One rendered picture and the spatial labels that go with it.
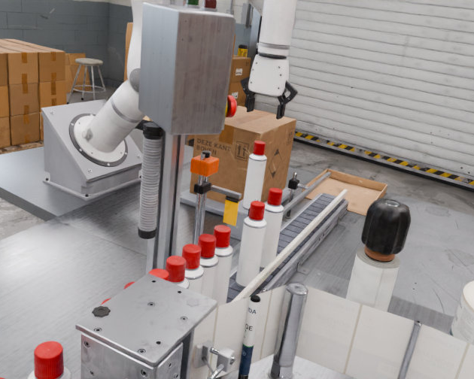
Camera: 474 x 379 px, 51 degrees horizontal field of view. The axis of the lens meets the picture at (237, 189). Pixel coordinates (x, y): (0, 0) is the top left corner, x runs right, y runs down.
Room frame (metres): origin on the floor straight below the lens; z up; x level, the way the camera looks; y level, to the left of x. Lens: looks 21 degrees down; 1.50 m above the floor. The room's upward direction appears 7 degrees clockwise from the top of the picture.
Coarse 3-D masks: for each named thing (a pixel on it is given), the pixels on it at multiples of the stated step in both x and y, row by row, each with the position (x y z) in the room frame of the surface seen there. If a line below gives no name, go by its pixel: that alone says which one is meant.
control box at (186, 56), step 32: (160, 32) 0.81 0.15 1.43; (192, 32) 0.77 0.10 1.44; (224, 32) 0.79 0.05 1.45; (160, 64) 0.80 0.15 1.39; (192, 64) 0.77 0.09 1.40; (224, 64) 0.80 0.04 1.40; (160, 96) 0.80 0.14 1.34; (192, 96) 0.77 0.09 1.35; (224, 96) 0.80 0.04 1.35; (192, 128) 0.77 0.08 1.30
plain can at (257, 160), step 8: (256, 144) 1.35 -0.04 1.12; (264, 144) 1.35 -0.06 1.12; (256, 152) 1.35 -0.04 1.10; (264, 152) 1.36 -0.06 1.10; (248, 160) 1.36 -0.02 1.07; (256, 160) 1.34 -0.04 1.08; (264, 160) 1.35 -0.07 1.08; (248, 168) 1.35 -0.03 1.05; (256, 168) 1.34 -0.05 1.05; (264, 168) 1.35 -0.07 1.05; (248, 176) 1.35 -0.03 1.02; (256, 176) 1.34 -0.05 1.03; (248, 184) 1.35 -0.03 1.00; (256, 184) 1.34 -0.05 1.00; (248, 192) 1.34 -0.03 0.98; (256, 192) 1.34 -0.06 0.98; (248, 200) 1.34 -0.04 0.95; (248, 208) 1.34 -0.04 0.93
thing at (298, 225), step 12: (312, 204) 1.56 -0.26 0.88; (324, 204) 1.57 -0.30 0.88; (300, 216) 1.44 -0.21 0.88; (312, 216) 1.45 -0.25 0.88; (288, 228) 1.34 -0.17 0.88; (300, 228) 1.35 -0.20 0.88; (288, 240) 1.26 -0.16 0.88; (228, 288) 0.97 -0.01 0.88; (240, 288) 0.98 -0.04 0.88; (228, 300) 0.93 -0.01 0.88
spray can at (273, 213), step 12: (276, 192) 1.09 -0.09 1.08; (276, 204) 1.09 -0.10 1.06; (264, 216) 1.09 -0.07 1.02; (276, 216) 1.08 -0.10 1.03; (276, 228) 1.08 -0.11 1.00; (264, 240) 1.08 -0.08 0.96; (276, 240) 1.09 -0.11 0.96; (264, 252) 1.08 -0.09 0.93; (276, 252) 1.10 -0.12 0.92; (264, 264) 1.08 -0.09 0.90
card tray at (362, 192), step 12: (312, 180) 1.83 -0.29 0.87; (324, 180) 1.95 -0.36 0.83; (336, 180) 1.97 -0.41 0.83; (348, 180) 1.96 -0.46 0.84; (360, 180) 1.94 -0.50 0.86; (372, 180) 1.92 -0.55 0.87; (312, 192) 1.80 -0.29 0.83; (324, 192) 1.81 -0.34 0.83; (336, 192) 1.83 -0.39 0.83; (348, 192) 1.85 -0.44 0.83; (360, 192) 1.87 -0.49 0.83; (372, 192) 1.89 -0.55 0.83; (384, 192) 1.87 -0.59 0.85; (348, 204) 1.72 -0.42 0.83; (360, 204) 1.73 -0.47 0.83
